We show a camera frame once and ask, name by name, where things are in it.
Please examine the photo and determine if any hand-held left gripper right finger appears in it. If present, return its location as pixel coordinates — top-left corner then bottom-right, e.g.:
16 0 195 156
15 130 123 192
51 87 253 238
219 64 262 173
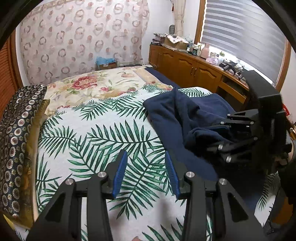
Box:
165 151 266 241

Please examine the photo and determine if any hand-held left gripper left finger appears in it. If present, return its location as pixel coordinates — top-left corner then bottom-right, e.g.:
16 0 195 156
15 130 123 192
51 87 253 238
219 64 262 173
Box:
26 149 129 241

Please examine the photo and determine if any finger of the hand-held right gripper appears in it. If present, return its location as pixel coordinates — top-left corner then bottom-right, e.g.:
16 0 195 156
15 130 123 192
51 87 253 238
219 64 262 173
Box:
208 108 260 130
206 137 260 165

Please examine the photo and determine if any navy shirt with orange print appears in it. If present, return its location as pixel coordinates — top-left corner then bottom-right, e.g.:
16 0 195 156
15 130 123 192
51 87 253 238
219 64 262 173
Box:
143 88 234 186

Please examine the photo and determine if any green leaf print bedspread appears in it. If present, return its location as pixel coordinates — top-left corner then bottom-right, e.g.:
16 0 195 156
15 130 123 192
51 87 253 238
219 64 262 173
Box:
14 86 286 241

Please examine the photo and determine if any black handheld device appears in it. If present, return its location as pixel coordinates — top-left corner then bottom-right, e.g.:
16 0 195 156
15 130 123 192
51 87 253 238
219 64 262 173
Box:
222 60 246 77

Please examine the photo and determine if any pink bottle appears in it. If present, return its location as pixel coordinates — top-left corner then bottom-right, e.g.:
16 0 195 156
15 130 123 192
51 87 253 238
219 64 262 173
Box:
200 43 211 59

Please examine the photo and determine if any wooden cabinet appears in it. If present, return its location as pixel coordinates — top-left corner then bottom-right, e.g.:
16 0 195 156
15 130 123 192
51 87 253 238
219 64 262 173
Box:
149 44 250 105

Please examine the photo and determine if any striped window blind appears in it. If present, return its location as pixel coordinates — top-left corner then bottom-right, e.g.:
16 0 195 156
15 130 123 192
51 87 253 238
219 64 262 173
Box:
201 0 289 84

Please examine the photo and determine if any navy blue bed sheet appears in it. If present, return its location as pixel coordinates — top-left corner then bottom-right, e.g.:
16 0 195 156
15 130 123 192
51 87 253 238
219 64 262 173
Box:
144 67 234 112

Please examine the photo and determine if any floral cream blanket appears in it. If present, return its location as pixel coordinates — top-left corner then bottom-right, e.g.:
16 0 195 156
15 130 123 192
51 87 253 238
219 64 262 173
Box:
43 65 176 116

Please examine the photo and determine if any open cardboard box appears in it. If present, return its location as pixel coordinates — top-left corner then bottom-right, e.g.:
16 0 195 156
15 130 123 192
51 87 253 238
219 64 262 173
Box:
163 34 189 51

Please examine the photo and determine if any small cardboard box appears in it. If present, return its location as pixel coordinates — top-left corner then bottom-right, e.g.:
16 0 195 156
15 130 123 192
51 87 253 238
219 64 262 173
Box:
97 61 117 71

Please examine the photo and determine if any blue plastic bag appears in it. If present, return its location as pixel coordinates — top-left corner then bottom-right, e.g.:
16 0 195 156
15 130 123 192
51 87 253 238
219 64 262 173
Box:
95 56 116 65

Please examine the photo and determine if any beige curtain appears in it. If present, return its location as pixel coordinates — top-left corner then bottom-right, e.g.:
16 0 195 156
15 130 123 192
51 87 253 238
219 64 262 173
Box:
173 0 187 37

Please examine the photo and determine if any wooden louvred wardrobe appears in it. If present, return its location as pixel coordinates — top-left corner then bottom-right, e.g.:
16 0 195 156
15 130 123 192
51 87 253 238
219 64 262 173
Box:
0 35 20 117

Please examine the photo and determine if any wooden window frame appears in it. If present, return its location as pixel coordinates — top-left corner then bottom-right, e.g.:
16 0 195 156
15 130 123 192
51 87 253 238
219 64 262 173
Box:
194 0 292 92

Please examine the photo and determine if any dark ring-patterned pillow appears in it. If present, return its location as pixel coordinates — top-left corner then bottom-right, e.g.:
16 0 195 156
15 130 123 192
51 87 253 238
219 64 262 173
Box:
0 85 48 217

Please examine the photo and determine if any ring-print wall curtain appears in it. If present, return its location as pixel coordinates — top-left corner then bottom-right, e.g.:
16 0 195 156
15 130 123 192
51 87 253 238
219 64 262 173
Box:
20 0 150 87

